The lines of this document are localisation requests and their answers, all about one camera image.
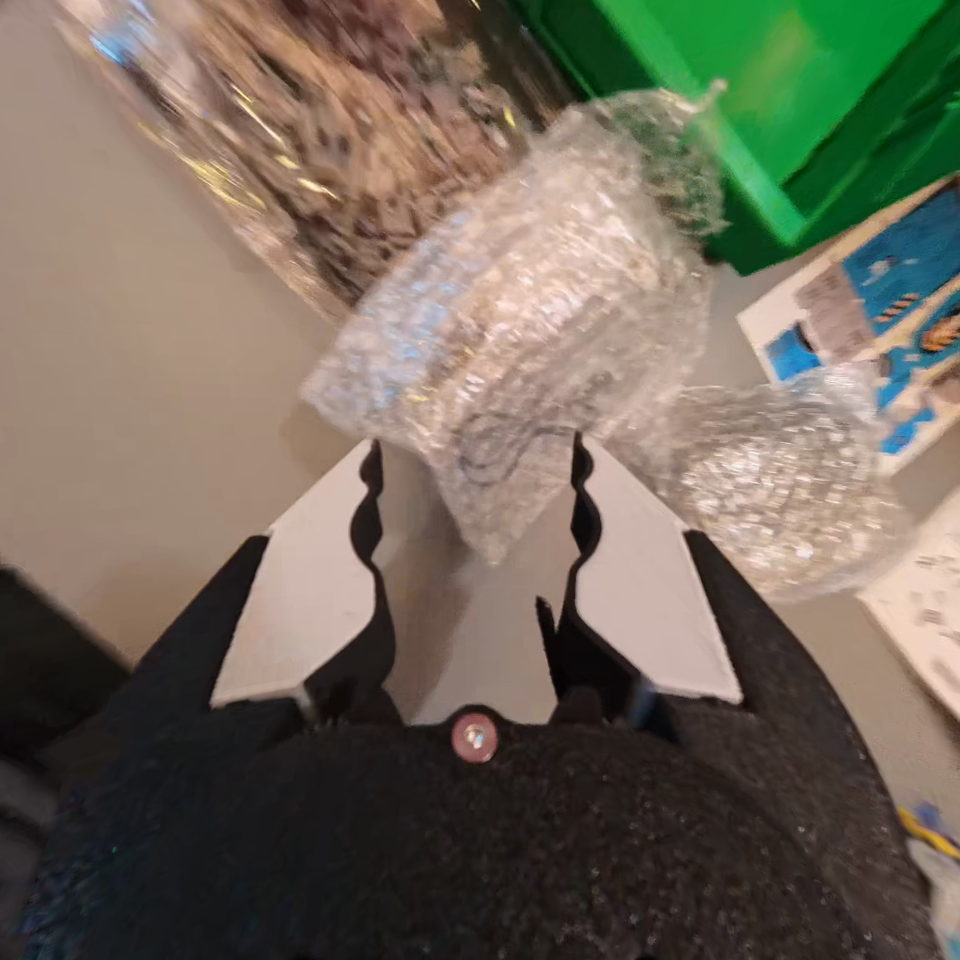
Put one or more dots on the clear bag of brick pieces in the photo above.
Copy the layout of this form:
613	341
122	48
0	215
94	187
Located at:
315	127

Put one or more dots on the grey desk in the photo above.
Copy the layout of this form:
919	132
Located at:
135	375

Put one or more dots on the open instruction booklet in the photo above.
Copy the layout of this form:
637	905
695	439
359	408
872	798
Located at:
922	600

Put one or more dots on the black perforated chair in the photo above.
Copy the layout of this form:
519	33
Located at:
52	660

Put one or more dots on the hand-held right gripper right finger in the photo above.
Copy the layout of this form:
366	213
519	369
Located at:
652	622

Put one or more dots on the blue sticker sheet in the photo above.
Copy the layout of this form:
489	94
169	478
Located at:
885	315

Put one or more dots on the pile of brick pieces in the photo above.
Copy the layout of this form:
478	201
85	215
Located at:
934	862

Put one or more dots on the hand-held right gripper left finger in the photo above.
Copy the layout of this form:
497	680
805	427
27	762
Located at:
300	615

